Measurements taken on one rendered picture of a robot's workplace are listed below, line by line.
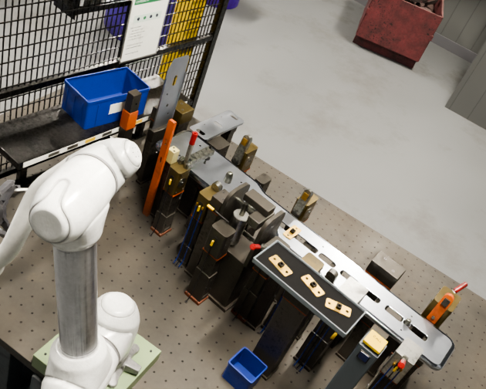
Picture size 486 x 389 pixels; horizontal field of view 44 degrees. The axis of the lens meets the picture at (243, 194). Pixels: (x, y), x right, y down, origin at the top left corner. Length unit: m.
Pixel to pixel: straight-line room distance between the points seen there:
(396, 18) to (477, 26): 1.42
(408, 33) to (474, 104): 1.02
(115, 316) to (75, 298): 0.31
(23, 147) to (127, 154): 0.91
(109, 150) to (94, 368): 0.60
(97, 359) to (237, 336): 0.74
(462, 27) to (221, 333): 6.04
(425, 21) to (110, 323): 5.32
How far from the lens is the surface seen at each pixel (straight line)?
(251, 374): 2.22
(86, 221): 1.32
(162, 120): 2.56
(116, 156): 1.42
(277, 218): 2.05
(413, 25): 6.60
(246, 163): 2.57
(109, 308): 1.82
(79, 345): 1.65
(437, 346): 2.26
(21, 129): 2.37
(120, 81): 2.63
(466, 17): 7.72
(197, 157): 2.35
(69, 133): 2.38
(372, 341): 1.89
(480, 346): 2.87
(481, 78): 6.24
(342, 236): 2.91
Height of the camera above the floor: 2.48
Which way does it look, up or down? 38 degrees down
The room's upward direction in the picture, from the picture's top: 23 degrees clockwise
